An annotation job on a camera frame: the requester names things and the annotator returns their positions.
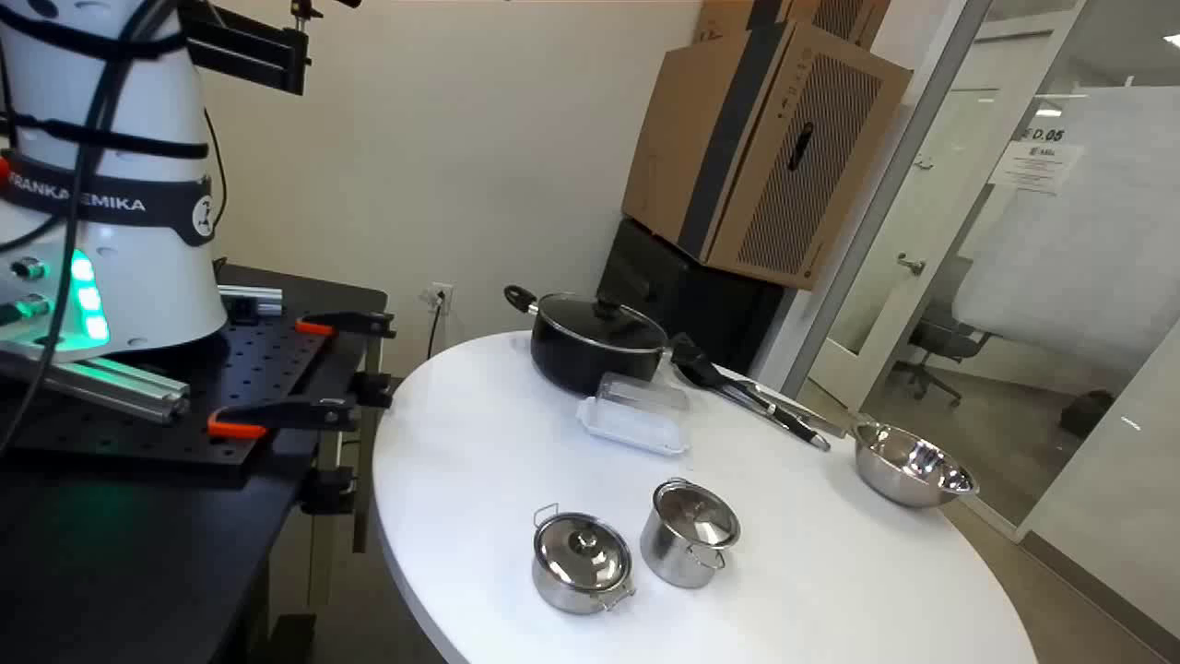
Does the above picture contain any black cooking pot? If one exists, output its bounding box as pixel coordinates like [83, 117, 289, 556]
[501, 280, 676, 400]

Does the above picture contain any small steel pot with lid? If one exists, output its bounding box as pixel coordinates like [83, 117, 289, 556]
[526, 501, 639, 621]

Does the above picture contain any white folded cloth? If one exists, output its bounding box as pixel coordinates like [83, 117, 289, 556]
[575, 372, 698, 463]

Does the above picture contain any black kitchen utensil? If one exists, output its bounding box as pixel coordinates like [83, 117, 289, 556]
[666, 330, 746, 395]

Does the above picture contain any black cabinet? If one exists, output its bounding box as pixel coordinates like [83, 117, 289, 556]
[593, 214, 788, 377]

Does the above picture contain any steel cup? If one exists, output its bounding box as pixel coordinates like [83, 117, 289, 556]
[639, 476, 746, 594]

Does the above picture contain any black orange-tipped clamp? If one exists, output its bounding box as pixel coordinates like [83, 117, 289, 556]
[201, 369, 397, 446]
[292, 310, 397, 342]

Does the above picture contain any large cardboard box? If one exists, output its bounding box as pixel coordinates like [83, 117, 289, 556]
[620, 0, 919, 296]

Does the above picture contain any steel mixing bowl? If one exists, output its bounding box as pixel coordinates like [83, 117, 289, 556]
[850, 422, 983, 512]

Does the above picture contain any black office chair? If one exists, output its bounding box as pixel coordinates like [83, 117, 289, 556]
[887, 255, 995, 409]

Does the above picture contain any paper sign on glass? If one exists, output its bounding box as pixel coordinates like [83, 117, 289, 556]
[989, 117, 1086, 201]

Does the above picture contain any black perforated robot table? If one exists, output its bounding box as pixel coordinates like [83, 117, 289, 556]
[0, 259, 394, 664]

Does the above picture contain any dark bin on floor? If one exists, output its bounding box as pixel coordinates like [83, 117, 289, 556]
[1054, 389, 1118, 442]

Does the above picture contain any white door with handle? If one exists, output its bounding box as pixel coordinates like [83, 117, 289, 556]
[807, 0, 1078, 416]

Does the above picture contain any black camera on mount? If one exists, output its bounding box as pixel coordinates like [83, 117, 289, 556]
[175, 0, 363, 99]

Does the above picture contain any aluminium rail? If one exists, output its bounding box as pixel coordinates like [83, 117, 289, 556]
[0, 336, 196, 430]

